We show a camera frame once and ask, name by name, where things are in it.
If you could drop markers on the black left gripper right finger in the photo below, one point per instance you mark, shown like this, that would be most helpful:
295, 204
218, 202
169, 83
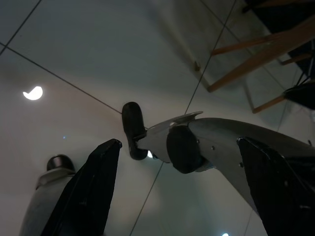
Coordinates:
283, 196

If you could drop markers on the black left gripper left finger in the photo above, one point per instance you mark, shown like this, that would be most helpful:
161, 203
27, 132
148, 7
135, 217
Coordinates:
86, 196

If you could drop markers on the silver robot left leg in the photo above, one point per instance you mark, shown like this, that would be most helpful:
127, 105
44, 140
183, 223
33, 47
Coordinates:
41, 196

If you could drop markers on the black chair wooden legs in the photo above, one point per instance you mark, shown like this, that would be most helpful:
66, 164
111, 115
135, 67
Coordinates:
246, 67
300, 96

